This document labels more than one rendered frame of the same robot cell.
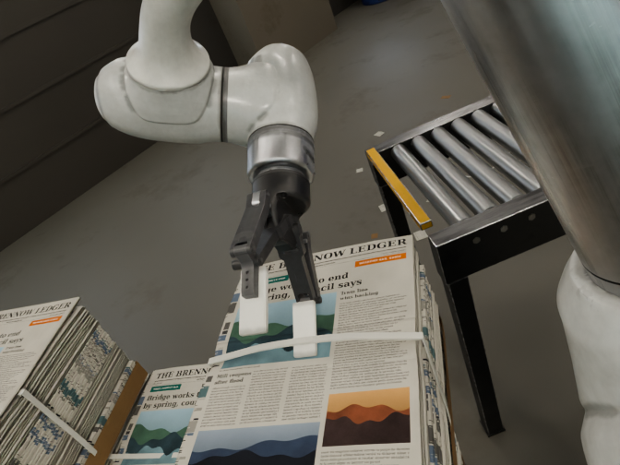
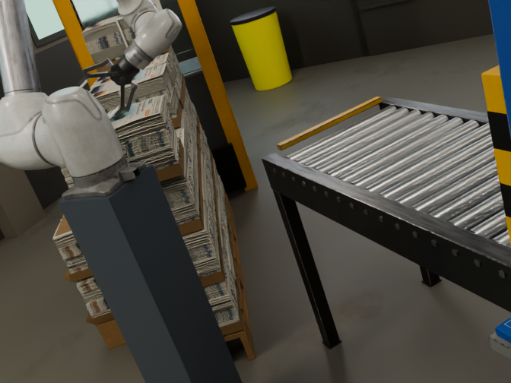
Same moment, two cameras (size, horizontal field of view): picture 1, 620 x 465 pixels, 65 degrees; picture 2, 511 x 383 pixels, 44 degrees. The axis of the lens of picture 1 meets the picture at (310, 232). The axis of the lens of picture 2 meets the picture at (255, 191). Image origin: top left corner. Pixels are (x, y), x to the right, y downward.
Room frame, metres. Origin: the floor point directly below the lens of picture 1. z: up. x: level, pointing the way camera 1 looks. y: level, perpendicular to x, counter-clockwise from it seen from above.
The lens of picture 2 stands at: (0.01, -2.09, 1.52)
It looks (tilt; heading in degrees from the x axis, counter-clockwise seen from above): 22 degrees down; 69
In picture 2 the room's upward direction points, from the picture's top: 19 degrees counter-clockwise
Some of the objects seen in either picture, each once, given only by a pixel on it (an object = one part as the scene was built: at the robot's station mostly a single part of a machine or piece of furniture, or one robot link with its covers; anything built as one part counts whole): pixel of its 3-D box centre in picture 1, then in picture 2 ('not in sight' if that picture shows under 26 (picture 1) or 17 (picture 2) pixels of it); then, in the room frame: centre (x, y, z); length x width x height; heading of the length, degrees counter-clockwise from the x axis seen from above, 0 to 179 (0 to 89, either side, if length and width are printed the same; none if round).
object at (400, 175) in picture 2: not in sight; (432, 162); (1.05, -0.79, 0.77); 0.47 x 0.05 x 0.05; 177
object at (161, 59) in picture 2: not in sight; (130, 70); (0.78, 0.90, 1.06); 0.37 x 0.28 x 0.01; 156
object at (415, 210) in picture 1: (394, 184); (330, 122); (1.08, -0.26, 0.81); 0.43 x 0.03 x 0.02; 177
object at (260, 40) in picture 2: not in sight; (263, 49); (2.78, 3.50, 0.36); 0.47 x 0.45 x 0.72; 123
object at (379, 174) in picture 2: not in sight; (417, 158); (1.05, -0.73, 0.77); 0.47 x 0.05 x 0.05; 177
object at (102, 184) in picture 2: not in sight; (106, 172); (0.28, -0.39, 1.03); 0.22 x 0.18 x 0.06; 123
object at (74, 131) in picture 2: not in sight; (77, 128); (0.26, -0.37, 1.17); 0.18 x 0.16 x 0.22; 127
